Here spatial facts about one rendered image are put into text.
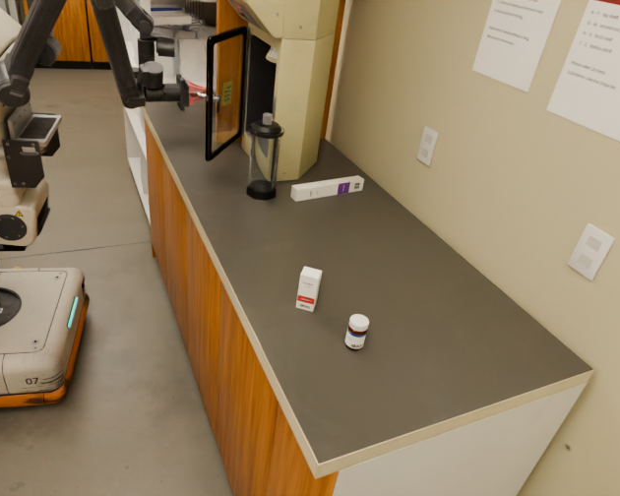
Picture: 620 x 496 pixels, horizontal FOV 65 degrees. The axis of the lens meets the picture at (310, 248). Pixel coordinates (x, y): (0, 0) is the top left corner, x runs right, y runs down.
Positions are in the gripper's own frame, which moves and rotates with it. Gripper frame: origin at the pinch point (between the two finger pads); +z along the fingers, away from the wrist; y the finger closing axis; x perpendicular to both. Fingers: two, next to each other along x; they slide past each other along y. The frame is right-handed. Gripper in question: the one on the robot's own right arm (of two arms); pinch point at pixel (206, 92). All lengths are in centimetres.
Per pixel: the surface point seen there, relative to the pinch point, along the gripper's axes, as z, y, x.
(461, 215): 61, -17, -66
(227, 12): 12.2, 21.9, 19.0
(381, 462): 2, -32, -122
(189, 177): -8.4, -25.5, -10.6
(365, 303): 18, -26, -86
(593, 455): 61, -48, -130
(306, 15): 25.3, 28.0, -17.9
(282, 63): 19.1, 14.1, -18.0
